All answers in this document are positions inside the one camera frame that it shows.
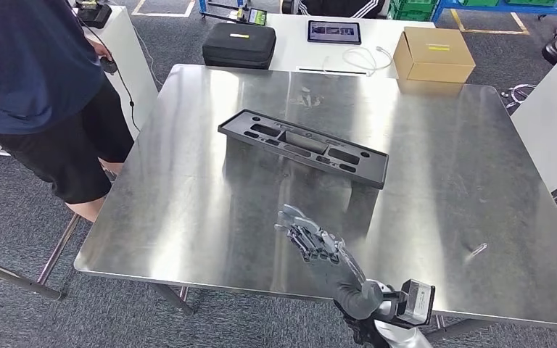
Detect black plastic mounting plate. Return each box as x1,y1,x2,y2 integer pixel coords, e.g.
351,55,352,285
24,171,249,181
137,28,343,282
217,109,390,191

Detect stainless steel workbench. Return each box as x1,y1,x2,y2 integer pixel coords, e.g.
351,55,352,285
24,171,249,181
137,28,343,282
74,63,557,345

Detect black thin strip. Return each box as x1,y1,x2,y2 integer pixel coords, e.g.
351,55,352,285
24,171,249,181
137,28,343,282
298,67,369,77

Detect black zip case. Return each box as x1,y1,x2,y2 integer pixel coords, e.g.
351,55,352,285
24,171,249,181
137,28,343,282
202,22,278,70

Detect tablet with lit screen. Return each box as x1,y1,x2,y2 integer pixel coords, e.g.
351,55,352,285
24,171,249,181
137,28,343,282
307,20,362,46

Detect phone with green screen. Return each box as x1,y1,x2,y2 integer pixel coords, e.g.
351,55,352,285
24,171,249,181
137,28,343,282
247,8,269,27

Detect black tripod bar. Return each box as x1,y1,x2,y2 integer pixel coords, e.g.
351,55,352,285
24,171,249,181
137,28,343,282
199,0,251,24

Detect brown cardboard box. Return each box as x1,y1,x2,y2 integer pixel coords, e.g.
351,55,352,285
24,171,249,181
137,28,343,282
392,26,477,85

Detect green plastic crate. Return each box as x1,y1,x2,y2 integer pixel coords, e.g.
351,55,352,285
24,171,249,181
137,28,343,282
387,0,439,22

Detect black charger box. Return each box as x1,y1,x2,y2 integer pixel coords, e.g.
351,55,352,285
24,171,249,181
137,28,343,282
75,0,113,29

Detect blue metal rack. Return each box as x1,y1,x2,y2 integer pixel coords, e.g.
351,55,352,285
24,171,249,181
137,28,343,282
431,0,557,38

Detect white loose cable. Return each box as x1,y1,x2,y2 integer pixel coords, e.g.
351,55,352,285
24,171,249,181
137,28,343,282
321,45,395,78

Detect black controller cable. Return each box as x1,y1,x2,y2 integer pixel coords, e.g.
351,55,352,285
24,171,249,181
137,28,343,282
81,21,141,133

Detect white pedestal cabinet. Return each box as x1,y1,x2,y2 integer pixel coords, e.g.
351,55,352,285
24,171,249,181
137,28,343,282
74,4,160,141

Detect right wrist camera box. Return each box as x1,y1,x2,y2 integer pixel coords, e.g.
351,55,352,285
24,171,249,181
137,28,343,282
393,278,437,328

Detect grey coiled cables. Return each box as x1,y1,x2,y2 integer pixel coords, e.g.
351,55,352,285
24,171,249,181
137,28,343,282
500,83,538,111

